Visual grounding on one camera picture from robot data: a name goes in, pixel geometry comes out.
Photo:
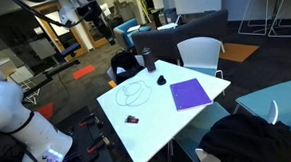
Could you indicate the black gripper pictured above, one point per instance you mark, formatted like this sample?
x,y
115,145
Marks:
x,y
94,11

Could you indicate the black jacket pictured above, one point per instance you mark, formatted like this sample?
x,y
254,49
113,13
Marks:
x,y
249,146

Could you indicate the purple spiral notebook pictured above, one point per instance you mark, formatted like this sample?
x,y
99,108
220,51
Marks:
x,y
190,94

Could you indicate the white whiteboard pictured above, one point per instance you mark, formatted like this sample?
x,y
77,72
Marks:
x,y
196,3

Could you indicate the wooden door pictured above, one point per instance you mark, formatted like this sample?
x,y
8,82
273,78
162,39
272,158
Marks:
x,y
81,37

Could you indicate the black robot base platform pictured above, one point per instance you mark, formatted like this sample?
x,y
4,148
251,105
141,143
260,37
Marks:
x,y
79,134

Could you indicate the dark grey sofa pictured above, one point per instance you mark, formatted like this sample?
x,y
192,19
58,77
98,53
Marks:
x,y
185,29

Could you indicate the small black knob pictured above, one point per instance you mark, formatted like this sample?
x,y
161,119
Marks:
x,y
161,80

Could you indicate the black backpack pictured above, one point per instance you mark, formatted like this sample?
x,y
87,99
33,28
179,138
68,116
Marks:
x,y
126,65

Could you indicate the small black red gadget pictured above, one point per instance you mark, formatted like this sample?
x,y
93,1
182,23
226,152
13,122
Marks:
x,y
131,119

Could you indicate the blue bin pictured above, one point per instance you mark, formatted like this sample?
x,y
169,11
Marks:
x,y
170,15

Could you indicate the teal seat white back chair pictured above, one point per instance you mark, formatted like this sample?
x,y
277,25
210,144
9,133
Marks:
x,y
200,124

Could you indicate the blue armchair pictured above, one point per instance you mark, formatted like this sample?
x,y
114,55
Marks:
x,y
126,31

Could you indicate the dark brown water bottle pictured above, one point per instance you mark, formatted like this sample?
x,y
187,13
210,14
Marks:
x,y
150,62

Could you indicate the black red clamp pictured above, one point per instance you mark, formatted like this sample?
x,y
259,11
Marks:
x,y
98,144
90,120

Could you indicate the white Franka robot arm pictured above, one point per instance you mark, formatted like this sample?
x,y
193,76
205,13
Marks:
x,y
4,107

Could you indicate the black metal stand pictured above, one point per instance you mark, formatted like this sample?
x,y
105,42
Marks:
x,y
57,68

